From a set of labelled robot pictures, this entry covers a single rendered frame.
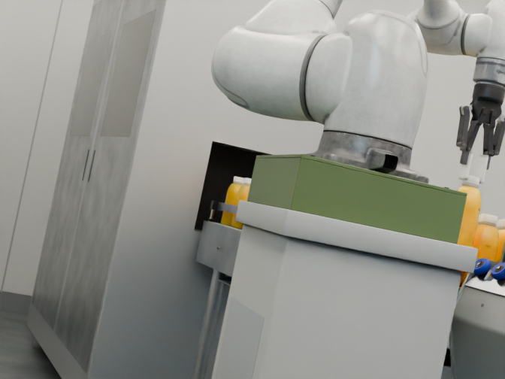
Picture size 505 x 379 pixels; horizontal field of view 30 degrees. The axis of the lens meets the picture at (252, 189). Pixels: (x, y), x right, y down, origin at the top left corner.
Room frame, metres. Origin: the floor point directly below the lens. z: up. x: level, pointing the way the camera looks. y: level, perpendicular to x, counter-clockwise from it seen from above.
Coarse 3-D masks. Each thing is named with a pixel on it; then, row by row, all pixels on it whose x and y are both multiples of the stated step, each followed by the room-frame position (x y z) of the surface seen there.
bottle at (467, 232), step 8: (464, 184) 2.26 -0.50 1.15; (472, 184) 2.25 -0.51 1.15; (464, 192) 2.25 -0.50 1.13; (472, 192) 2.24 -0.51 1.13; (472, 200) 2.24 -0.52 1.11; (480, 200) 2.25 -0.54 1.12; (464, 208) 2.24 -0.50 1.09; (472, 208) 2.24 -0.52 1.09; (480, 208) 2.26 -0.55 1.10; (464, 216) 2.24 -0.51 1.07; (472, 216) 2.24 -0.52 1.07; (464, 224) 2.24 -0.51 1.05; (472, 224) 2.24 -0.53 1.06; (464, 232) 2.24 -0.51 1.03; (472, 232) 2.24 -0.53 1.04; (464, 240) 2.24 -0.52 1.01; (472, 240) 2.25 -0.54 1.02
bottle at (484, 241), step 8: (480, 224) 2.29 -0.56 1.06; (488, 224) 2.28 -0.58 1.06; (480, 232) 2.27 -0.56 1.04; (488, 232) 2.27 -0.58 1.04; (496, 232) 2.27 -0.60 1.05; (480, 240) 2.27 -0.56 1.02; (488, 240) 2.26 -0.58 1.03; (496, 240) 2.27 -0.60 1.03; (480, 248) 2.27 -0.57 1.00; (488, 248) 2.26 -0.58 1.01; (496, 248) 2.27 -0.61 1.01; (480, 256) 2.26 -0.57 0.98; (488, 256) 2.26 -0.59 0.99; (464, 272) 2.29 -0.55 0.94
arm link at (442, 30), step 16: (432, 0) 2.23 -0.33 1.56; (448, 0) 2.25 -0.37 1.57; (416, 16) 2.33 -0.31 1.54; (432, 16) 2.26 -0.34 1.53; (448, 16) 2.26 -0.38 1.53; (464, 16) 2.28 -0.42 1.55; (432, 32) 2.28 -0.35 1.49; (448, 32) 2.27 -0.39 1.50; (432, 48) 2.32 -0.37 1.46; (448, 48) 2.30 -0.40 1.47
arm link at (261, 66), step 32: (288, 0) 1.67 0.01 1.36; (320, 0) 1.70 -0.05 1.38; (256, 32) 1.65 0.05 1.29; (288, 32) 1.63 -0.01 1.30; (320, 32) 1.65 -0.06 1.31; (224, 64) 1.66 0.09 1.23; (256, 64) 1.62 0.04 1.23; (288, 64) 1.59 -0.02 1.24; (256, 96) 1.64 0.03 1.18; (288, 96) 1.61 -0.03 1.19
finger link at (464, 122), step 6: (468, 108) 2.24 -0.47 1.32; (462, 114) 2.26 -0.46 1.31; (468, 114) 2.24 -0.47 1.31; (462, 120) 2.25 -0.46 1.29; (468, 120) 2.24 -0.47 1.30; (462, 126) 2.25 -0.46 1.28; (462, 132) 2.24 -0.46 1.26; (462, 138) 2.24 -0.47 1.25; (456, 144) 2.26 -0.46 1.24; (462, 144) 2.24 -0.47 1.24
